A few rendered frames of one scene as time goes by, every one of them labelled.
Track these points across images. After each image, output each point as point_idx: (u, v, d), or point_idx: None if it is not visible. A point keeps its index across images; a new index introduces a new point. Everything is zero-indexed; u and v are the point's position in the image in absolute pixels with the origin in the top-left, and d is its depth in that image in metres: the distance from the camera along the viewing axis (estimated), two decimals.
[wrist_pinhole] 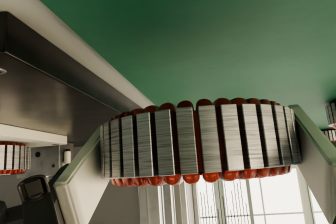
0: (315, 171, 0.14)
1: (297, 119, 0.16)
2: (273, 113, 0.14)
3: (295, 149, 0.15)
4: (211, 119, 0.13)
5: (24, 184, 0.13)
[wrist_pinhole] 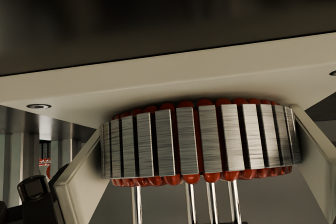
0: (315, 171, 0.14)
1: (297, 119, 0.16)
2: (273, 113, 0.14)
3: (295, 149, 0.15)
4: (211, 119, 0.13)
5: (24, 184, 0.13)
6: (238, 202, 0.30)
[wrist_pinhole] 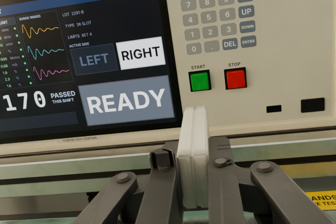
0: None
1: (196, 118, 0.19)
2: None
3: None
4: None
5: (155, 154, 0.14)
6: None
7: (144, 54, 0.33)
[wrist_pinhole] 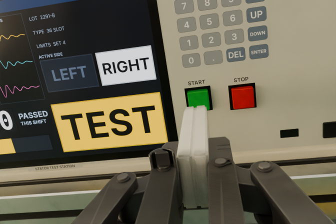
0: None
1: (196, 118, 0.19)
2: None
3: None
4: None
5: (155, 154, 0.14)
6: None
7: (130, 67, 0.27)
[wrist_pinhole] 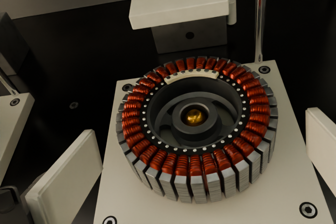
0: None
1: (319, 123, 0.16)
2: (142, 178, 0.21)
3: (123, 154, 0.20)
4: (182, 198, 0.19)
5: None
6: None
7: None
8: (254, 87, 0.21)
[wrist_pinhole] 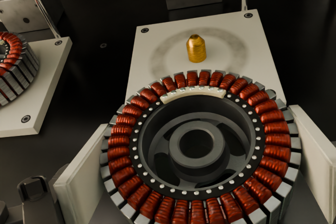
0: (315, 171, 0.14)
1: (297, 119, 0.16)
2: (131, 222, 0.17)
3: (109, 192, 0.17)
4: None
5: (24, 184, 0.13)
6: None
7: None
8: (270, 111, 0.17)
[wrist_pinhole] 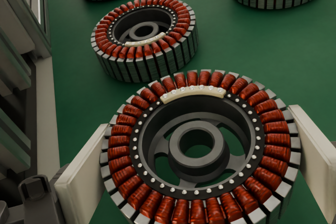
0: (314, 171, 0.14)
1: (297, 119, 0.16)
2: (131, 222, 0.17)
3: (109, 192, 0.17)
4: None
5: (25, 184, 0.13)
6: None
7: None
8: (270, 111, 0.17)
